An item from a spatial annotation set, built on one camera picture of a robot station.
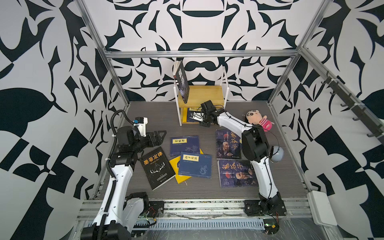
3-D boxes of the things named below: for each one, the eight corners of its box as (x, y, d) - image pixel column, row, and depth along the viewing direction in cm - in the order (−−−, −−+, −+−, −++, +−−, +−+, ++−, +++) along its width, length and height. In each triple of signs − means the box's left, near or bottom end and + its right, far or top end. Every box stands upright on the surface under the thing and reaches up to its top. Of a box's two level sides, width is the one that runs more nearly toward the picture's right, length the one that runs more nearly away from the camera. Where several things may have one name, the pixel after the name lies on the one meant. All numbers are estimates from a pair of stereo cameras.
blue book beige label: (178, 175, 86) (177, 173, 84) (181, 154, 94) (181, 151, 92) (210, 178, 85) (211, 176, 83) (211, 157, 93) (212, 154, 91)
